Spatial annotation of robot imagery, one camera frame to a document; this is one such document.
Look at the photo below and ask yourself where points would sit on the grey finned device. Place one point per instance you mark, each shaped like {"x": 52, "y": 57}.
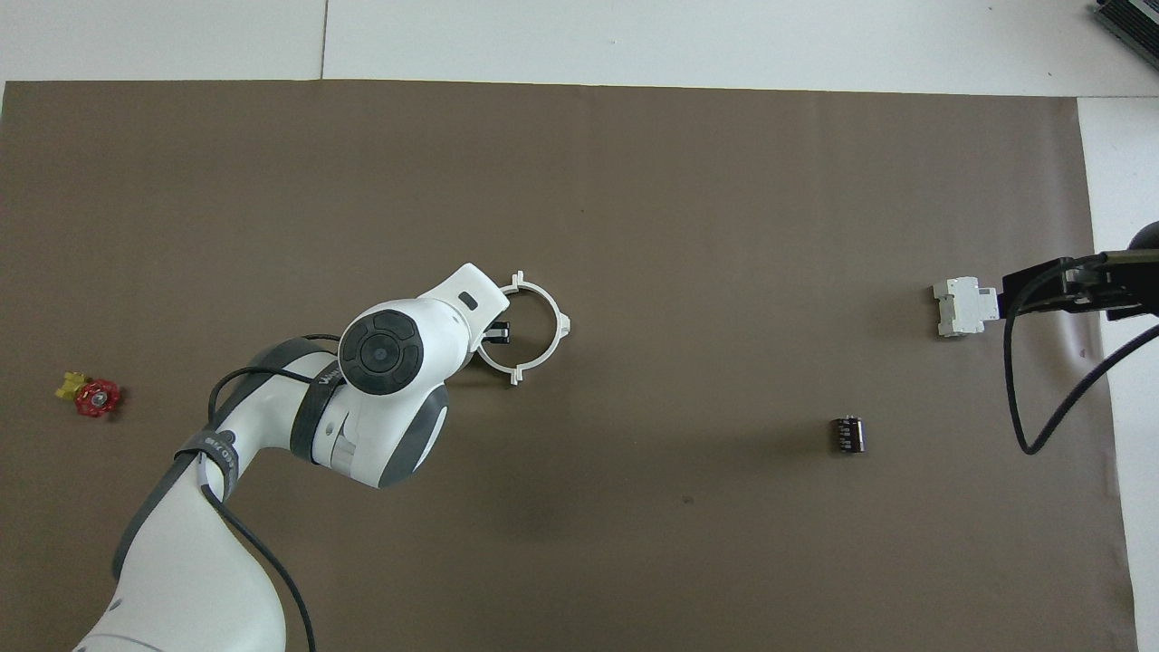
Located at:
{"x": 1136, "y": 18}

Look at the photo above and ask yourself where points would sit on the red and yellow valve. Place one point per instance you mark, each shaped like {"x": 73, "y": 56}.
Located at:
{"x": 95, "y": 398}

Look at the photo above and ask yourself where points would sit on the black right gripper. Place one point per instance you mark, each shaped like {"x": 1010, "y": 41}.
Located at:
{"x": 1123, "y": 276}

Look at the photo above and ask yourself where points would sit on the white circuit breaker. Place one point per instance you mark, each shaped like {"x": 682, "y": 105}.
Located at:
{"x": 964, "y": 308}

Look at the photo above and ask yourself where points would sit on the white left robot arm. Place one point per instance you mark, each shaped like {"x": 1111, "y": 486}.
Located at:
{"x": 389, "y": 362}

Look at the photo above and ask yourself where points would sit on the brown paper mat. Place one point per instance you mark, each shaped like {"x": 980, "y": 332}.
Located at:
{"x": 724, "y": 226}

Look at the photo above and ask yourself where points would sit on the black cylindrical capacitor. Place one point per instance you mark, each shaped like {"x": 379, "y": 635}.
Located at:
{"x": 848, "y": 435}

